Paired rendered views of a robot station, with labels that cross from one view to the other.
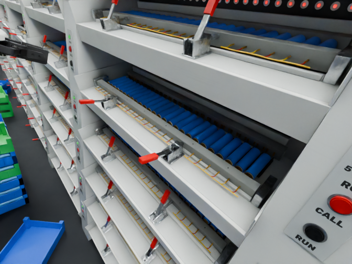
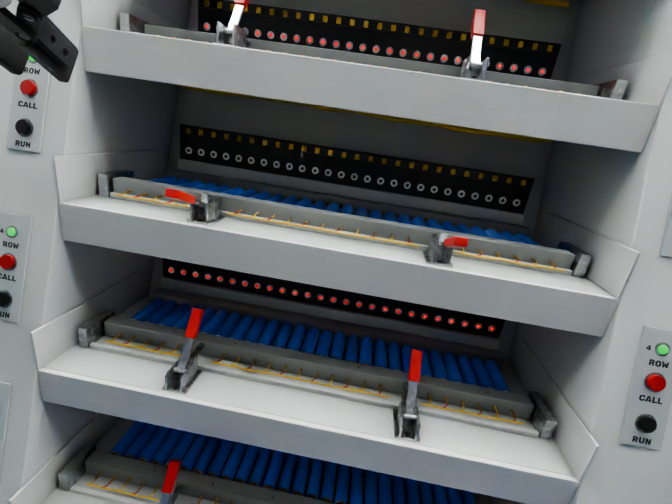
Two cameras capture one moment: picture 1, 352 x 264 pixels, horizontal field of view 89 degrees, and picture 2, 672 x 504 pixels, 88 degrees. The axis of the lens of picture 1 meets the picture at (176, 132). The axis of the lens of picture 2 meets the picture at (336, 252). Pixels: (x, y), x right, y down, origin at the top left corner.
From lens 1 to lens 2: 0.38 m
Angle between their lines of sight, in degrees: 43
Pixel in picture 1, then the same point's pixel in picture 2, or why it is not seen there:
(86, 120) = (58, 298)
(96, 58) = (108, 124)
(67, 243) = not seen: outside the picture
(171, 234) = (453, 439)
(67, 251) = not seen: outside the picture
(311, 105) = (645, 108)
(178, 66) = (461, 92)
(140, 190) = (325, 404)
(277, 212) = (647, 235)
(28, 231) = not seen: outside the picture
